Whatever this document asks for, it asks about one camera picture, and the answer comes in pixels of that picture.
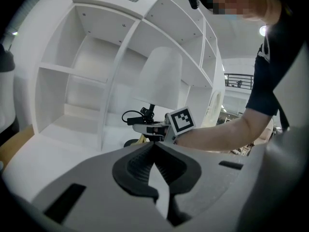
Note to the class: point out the brown cardboard box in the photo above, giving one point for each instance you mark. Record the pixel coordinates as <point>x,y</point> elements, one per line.
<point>17,144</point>

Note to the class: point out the white table lamp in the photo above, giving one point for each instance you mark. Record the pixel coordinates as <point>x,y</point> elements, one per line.
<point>161,78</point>

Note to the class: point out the person's head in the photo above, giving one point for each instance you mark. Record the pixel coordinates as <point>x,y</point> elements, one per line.
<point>251,1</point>

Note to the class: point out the person's black shirt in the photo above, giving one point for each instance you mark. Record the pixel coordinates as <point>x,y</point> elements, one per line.
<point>272,69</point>

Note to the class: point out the person's right forearm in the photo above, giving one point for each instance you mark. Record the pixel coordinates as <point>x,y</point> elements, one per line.
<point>224,134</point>

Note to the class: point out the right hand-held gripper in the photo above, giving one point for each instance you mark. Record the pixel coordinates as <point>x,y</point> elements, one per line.
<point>181,121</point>

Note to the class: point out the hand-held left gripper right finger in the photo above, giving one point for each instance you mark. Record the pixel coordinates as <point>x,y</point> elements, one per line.
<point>207,178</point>

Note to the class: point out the white desk hutch shelves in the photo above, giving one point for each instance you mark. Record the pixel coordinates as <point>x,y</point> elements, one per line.
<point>113,81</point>

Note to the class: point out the black gripper-mounted camera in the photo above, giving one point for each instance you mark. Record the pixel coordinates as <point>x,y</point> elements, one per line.
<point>137,120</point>

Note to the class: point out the dark metal railing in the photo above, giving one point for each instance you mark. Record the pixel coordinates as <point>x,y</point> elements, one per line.
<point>239,81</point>

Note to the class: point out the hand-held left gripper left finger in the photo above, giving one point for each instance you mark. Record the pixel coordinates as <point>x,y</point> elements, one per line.
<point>96,197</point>

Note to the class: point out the white and black robot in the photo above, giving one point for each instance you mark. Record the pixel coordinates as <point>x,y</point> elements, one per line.
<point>6,86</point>

